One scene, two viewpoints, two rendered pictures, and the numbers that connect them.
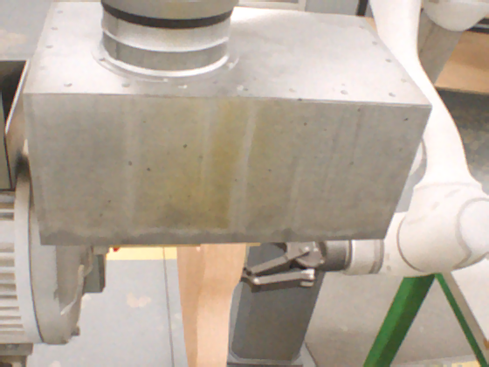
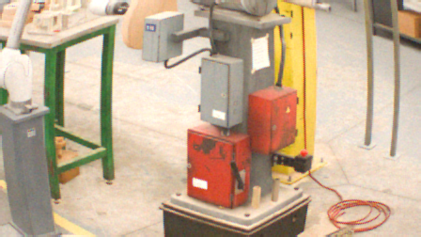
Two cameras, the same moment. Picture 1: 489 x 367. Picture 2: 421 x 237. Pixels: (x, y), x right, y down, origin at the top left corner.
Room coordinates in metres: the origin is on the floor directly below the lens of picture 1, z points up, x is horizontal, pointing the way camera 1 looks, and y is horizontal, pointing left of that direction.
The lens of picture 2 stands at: (3.11, 3.79, 2.08)
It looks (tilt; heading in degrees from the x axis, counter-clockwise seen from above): 18 degrees down; 233
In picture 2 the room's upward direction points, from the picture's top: 1 degrees clockwise
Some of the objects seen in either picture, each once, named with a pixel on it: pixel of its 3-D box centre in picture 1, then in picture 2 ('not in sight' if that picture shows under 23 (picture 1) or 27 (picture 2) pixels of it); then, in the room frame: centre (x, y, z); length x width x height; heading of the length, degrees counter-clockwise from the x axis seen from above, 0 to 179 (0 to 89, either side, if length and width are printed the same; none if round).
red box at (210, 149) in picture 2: not in sight; (217, 161); (0.56, 0.47, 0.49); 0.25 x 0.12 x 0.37; 105
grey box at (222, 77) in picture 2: not in sight; (221, 57); (0.55, 0.47, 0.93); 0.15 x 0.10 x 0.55; 105
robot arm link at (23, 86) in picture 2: not in sight; (20, 76); (1.33, -0.17, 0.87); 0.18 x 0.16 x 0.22; 99
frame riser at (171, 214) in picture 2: not in sight; (237, 224); (0.40, 0.43, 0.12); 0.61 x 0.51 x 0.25; 15
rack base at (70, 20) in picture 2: not in sight; (63, 17); (0.75, -0.75, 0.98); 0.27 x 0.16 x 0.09; 108
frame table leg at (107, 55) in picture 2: not in sight; (105, 103); (0.49, -0.58, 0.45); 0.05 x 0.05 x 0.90; 15
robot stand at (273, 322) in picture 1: (278, 273); (24, 172); (1.33, -0.16, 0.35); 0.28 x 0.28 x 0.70; 7
